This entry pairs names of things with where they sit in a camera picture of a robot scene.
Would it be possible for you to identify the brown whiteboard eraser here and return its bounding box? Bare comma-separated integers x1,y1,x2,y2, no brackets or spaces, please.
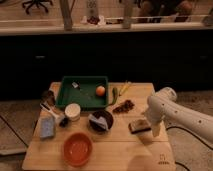
128,119,151,134

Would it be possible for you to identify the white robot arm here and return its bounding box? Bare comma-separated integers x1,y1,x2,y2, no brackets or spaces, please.
144,87,213,143

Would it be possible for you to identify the dark bowl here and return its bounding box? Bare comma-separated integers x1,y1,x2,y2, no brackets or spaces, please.
89,110,114,132

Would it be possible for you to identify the grey cloth in bowl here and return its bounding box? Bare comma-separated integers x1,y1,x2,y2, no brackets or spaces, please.
88,114,109,131

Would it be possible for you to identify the red plastic bowl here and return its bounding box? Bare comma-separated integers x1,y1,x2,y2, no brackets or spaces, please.
62,132,93,167

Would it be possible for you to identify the brown dried food pile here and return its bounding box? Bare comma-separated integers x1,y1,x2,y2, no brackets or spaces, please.
112,100,135,114

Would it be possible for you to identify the green chili pepper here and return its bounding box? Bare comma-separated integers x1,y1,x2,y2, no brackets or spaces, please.
108,87,118,106

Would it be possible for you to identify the orange fruit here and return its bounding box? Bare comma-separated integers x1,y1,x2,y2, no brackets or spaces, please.
96,86,106,96

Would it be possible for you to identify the green plastic tray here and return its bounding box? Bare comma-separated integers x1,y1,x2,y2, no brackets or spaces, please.
56,76,108,111

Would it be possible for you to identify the white cup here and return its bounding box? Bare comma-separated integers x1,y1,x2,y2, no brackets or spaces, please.
65,103,81,121

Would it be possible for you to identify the small black object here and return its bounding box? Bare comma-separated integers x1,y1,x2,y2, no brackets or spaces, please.
59,118,69,127

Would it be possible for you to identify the small metal clip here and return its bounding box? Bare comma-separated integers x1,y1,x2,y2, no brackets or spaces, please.
72,82,79,89

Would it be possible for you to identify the blue sponge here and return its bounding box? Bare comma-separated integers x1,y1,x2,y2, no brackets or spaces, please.
40,117,55,139

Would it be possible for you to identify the black office chair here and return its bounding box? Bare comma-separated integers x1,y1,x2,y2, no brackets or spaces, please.
22,0,53,15

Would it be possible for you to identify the black cable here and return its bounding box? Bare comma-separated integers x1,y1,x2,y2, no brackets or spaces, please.
165,125,213,151

